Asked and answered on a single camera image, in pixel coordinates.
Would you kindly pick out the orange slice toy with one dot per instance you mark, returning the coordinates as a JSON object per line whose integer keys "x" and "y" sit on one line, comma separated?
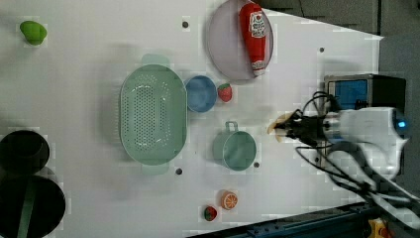
{"x": 229, "y": 200}

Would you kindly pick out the green oval colander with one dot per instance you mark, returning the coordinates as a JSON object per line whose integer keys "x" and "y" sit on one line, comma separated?
{"x": 153, "y": 114}

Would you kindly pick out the teal green cup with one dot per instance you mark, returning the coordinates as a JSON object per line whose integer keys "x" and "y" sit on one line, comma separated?
{"x": 234, "y": 149}

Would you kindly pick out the red plush strawberry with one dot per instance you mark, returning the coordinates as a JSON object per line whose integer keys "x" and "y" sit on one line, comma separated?
{"x": 225, "y": 92}

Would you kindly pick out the red plush ketchup bottle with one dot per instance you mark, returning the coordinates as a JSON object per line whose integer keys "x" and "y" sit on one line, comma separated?
{"x": 254, "y": 35}

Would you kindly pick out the large black round container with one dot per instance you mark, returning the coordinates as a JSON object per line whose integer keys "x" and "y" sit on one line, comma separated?
{"x": 30, "y": 207}

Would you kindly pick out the small black round container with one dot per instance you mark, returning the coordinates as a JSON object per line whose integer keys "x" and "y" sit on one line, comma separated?
{"x": 24, "y": 152}

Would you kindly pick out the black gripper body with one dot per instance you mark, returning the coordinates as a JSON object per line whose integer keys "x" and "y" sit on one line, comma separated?
{"x": 310, "y": 130}

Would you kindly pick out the blue metal frame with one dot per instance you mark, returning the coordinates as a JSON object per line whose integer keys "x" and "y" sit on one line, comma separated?
{"x": 347, "y": 221}

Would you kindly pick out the yellow plush banana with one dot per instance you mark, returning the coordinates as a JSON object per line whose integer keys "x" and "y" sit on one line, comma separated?
{"x": 276, "y": 132}

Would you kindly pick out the grey round plate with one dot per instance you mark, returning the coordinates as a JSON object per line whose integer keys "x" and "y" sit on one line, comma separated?
{"x": 225, "y": 43}

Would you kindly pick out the dark red strawberry toy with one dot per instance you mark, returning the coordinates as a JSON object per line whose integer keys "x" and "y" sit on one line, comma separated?
{"x": 210, "y": 213}

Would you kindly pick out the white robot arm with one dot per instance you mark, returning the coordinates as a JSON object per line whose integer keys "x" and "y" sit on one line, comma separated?
{"x": 362, "y": 149}

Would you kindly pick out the yellow red emergency button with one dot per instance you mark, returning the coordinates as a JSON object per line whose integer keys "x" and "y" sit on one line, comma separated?
{"x": 379, "y": 229}

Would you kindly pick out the blue bowl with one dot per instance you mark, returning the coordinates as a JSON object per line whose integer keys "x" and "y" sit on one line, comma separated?
{"x": 201, "y": 93}

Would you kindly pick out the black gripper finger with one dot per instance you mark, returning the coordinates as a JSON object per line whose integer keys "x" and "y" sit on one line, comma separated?
{"x": 287, "y": 124}
{"x": 290, "y": 134}

